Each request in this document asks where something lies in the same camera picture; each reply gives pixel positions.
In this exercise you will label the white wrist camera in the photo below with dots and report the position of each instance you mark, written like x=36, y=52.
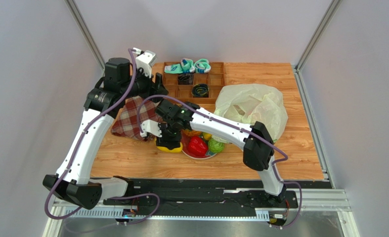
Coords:
x=150, y=127
x=144, y=60

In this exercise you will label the fake pineapple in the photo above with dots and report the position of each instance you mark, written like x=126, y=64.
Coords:
x=191, y=133

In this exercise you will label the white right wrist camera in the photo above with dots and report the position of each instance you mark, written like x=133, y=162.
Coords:
x=150, y=127

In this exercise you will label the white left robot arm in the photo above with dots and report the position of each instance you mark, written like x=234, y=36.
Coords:
x=123, y=79

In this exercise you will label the aluminium frame post left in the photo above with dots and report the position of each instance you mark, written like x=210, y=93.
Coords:
x=80, y=21

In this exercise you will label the wooden compartment tray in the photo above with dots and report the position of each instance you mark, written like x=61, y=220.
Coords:
x=215, y=80

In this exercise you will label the teal white sock right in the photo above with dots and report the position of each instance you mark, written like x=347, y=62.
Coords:
x=202, y=66

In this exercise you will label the aluminium frame post right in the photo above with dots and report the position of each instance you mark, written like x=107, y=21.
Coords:
x=323, y=24

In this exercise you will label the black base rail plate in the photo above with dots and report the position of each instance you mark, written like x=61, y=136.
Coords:
x=204, y=196

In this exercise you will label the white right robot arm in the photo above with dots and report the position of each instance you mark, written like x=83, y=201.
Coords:
x=253, y=140

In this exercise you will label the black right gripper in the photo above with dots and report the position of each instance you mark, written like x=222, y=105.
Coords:
x=169, y=142

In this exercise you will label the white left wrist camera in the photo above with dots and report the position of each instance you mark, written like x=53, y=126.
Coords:
x=144, y=60

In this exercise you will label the teal white sock left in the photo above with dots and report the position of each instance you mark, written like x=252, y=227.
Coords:
x=185, y=66

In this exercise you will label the white slotted cable duct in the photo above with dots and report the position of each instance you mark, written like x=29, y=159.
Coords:
x=121, y=213

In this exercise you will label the red fake bell pepper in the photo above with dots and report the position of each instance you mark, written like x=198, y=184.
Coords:
x=197, y=146

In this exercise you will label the red plaid cloth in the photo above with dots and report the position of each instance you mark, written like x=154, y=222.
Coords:
x=126, y=124

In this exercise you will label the yellow fake mango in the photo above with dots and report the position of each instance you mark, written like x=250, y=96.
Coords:
x=206, y=136

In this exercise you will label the translucent white plastic bag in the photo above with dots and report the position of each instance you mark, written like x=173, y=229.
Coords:
x=249, y=103

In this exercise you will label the yellow fake bell pepper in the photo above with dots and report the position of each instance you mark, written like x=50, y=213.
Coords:
x=169, y=148

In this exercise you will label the teal white sock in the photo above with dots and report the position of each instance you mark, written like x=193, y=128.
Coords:
x=185, y=66
x=202, y=66

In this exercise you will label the aluminium frame post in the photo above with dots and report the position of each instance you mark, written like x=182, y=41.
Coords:
x=323, y=24
x=80, y=21

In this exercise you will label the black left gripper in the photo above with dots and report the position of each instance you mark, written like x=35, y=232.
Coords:
x=157, y=89

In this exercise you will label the red and teal plate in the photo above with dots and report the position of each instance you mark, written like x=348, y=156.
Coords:
x=185, y=140

